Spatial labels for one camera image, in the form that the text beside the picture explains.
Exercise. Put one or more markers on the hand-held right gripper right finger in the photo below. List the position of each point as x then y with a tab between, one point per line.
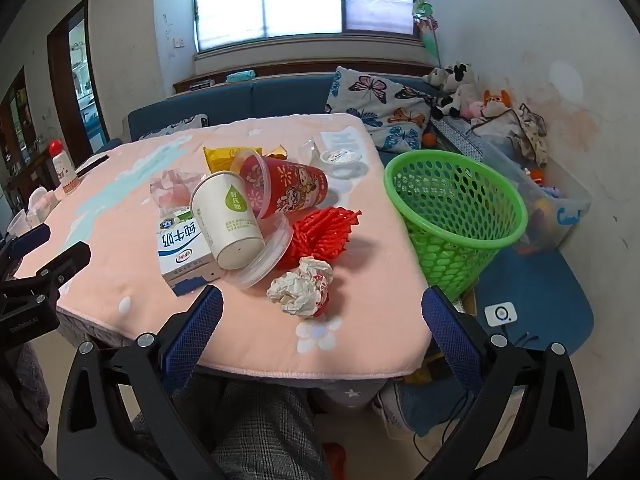
445	330

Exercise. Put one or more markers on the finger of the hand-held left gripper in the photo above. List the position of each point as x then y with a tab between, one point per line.
70	260
30	239

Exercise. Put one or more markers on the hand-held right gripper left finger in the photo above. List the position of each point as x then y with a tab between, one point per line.
207	312

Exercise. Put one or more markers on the blue white milk carton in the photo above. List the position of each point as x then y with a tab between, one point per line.
177	250

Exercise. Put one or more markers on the clear plastic lid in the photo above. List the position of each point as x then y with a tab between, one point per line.
270	265

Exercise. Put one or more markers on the white paper cup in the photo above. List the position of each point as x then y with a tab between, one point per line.
225	220

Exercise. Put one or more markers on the paper ball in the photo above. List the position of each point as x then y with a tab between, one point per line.
300	285

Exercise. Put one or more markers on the red foam net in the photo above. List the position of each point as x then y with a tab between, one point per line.
320	230

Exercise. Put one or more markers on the red printed plastic cup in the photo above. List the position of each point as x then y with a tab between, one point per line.
295	185

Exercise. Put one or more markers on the yellow snack wrapper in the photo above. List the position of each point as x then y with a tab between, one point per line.
225	157

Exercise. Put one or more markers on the green plastic basket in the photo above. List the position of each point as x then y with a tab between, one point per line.
389	180

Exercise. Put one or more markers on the orange bread piece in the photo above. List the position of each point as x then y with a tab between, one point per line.
276	151

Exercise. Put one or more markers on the clear plastic cup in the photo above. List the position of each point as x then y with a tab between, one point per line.
310	152

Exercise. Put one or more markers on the white lidded pudding cup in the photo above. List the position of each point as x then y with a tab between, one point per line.
340	156

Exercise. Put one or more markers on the person's left forearm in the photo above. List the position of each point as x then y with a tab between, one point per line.
30	395

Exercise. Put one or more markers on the cardboard box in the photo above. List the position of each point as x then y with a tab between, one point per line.
467	305

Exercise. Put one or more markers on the yellow power strip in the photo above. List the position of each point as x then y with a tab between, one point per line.
425	372

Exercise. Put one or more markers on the pink printed blanket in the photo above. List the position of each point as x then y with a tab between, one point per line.
125	240

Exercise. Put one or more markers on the white bottle with red cap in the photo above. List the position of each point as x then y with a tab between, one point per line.
64	170

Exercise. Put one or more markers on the blue cloth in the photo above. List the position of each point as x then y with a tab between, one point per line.
425	410

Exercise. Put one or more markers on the black remote control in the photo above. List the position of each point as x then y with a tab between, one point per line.
92	164

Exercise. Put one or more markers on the wooden cabinet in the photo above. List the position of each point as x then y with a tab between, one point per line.
22	130

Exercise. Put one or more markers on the person's plaid trouser leg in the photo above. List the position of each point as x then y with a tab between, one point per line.
260	435

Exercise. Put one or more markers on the clear storage box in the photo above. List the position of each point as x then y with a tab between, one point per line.
565	220

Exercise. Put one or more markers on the red plastic object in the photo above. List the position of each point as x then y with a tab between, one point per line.
335	460

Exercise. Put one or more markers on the small butterfly pillow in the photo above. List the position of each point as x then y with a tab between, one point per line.
175	125

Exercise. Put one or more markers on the purple plastic toy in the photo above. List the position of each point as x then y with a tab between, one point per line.
552	191

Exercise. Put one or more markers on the orange plastic toy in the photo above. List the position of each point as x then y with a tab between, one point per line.
536	176

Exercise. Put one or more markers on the small orange ball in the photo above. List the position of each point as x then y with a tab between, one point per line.
428	140

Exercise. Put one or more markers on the grey patterned cloth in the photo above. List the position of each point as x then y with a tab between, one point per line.
455	137

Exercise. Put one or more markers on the beige printed cloth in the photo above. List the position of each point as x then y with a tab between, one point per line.
532	135

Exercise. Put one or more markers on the pink plush toy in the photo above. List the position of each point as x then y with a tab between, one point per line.
474	110

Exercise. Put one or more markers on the blue sofa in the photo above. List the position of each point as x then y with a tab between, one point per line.
280	95

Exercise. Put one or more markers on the orange fox plush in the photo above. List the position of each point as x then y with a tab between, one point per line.
495	102

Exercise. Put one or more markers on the large butterfly pillow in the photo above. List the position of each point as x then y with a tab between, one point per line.
375	105

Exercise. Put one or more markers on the teal tissue pack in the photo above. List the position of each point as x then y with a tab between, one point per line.
241	76

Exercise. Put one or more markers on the black white cow plush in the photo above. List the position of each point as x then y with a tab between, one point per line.
462	90

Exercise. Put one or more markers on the grey plush toy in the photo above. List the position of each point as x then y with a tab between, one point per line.
435	77

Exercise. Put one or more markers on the colourful pinwheel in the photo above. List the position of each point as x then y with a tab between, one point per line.
425	15

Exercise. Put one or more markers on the window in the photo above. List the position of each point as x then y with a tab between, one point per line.
300	0

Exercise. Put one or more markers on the wooden door frame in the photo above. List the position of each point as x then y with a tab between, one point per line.
57	85

